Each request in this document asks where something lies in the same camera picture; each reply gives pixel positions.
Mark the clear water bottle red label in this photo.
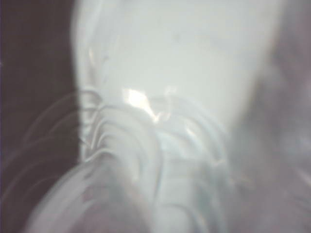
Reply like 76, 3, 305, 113
0, 0, 311, 233

